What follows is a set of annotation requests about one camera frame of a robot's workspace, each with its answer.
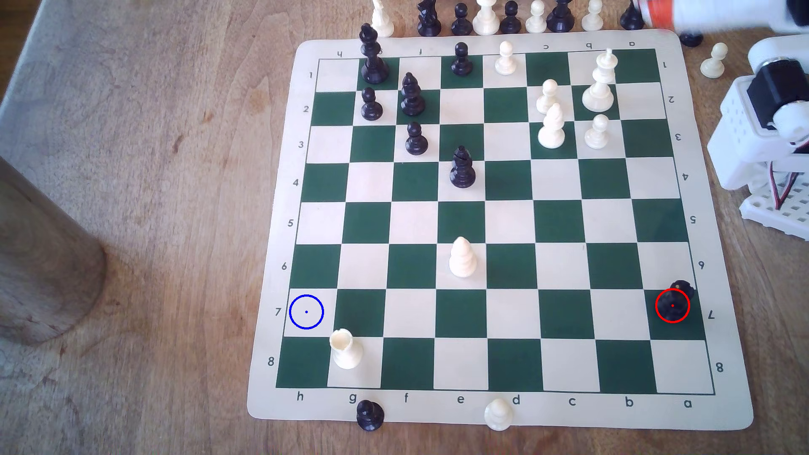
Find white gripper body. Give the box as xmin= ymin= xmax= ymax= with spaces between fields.
xmin=768 ymin=0 xmax=809 ymax=35

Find gripper finger with orange tip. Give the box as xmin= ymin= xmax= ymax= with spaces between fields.
xmin=635 ymin=0 xmax=769 ymax=34

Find black chess rook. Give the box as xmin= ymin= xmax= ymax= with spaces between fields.
xmin=656 ymin=279 xmax=696 ymax=323

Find white chess queen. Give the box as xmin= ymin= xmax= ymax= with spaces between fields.
xmin=581 ymin=49 xmax=618 ymax=113

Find black chess queen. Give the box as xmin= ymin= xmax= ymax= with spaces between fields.
xmin=546 ymin=0 xmax=576 ymax=34

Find black chess pawn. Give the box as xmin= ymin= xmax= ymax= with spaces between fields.
xmin=450 ymin=3 xmax=474 ymax=36
xmin=451 ymin=42 xmax=474 ymax=77
xmin=361 ymin=87 xmax=384 ymax=121
xmin=405 ymin=121 xmax=429 ymax=156
xmin=500 ymin=1 xmax=523 ymax=35
xmin=356 ymin=399 xmax=385 ymax=432

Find white chess bishop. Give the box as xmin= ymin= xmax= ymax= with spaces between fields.
xmin=449 ymin=236 xmax=479 ymax=279
xmin=538 ymin=103 xmax=566 ymax=150

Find white chess king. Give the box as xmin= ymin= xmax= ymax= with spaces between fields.
xmin=473 ymin=0 xmax=501 ymax=35

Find black chess knight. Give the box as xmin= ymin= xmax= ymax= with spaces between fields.
xmin=417 ymin=0 xmax=442 ymax=37

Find black chess bishop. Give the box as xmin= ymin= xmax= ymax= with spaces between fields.
xmin=400 ymin=72 xmax=426 ymax=117
xmin=449 ymin=145 xmax=477 ymax=189

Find white chess knight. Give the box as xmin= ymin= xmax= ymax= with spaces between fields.
xmin=371 ymin=0 xmax=395 ymax=37

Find green white chess mat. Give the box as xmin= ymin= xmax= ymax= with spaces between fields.
xmin=246 ymin=39 xmax=754 ymax=432

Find white chess rook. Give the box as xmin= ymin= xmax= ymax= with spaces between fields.
xmin=330 ymin=328 xmax=364 ymax=370

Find red black servo wires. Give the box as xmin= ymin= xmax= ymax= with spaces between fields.
xmin=768 ymin=161 xmax=800 ymax=211

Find white perforated base plate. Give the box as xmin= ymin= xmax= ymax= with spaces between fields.
xmin=738 ymin=183 xmax=809 ymax=241

